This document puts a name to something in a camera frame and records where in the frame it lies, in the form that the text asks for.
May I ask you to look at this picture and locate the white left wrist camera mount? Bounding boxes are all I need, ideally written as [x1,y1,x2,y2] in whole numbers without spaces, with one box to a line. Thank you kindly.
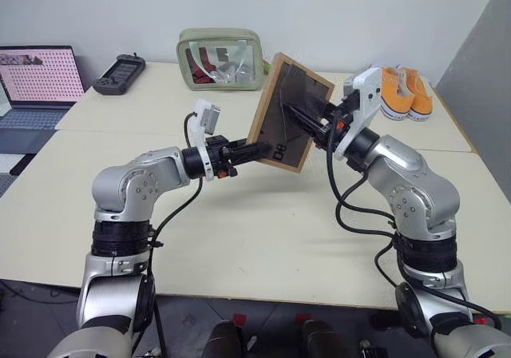
[187,98,223,181]

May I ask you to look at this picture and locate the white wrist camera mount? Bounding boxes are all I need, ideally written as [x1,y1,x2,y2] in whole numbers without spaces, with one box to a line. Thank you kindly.
[334,66,386,161]
[187,98,223,181]

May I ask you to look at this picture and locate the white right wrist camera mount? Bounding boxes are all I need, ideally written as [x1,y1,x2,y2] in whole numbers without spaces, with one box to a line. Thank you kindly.
[334,66,386,161]

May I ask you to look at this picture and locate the open laptop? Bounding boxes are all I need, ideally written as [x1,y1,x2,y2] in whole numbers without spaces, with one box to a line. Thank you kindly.
[0,45,86,176]

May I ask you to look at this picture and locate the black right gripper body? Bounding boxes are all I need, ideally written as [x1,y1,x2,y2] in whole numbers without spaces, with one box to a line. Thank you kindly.
[315,93,361,152]

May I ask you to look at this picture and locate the orange canvas shoe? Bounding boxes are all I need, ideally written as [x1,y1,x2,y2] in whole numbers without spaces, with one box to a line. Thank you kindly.
[378,65,417,122]
[406,75,435,124]

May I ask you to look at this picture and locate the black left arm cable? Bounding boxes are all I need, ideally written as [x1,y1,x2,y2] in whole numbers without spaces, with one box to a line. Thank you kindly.
[135,111,205,358]

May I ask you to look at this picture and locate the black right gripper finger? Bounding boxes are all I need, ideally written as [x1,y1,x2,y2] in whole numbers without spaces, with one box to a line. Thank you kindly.
[297,93,343,116]
[283,102,331,145]

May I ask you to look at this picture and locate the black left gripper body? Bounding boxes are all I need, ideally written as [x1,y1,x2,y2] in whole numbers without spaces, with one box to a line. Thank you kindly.
[205,133,240,181]

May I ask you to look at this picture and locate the dark rounded shape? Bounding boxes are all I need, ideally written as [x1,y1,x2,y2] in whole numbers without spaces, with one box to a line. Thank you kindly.
[299,319,347,358]
[202,319,245,358]

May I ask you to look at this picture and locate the black handheld game controller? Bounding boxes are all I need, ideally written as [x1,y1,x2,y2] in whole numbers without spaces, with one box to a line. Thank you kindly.
[92,52,147,97]

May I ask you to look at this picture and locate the wooden picture frame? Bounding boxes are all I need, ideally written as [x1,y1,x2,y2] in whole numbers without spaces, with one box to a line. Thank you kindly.
[246,52,336,174]

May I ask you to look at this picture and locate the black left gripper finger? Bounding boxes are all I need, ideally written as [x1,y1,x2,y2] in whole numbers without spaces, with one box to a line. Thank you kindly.
[230,141,272,156]
[234,151,273,166]

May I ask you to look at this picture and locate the green clear toiletry bag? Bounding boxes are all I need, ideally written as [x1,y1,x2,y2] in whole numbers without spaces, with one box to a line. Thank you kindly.
[176,27,268,93]

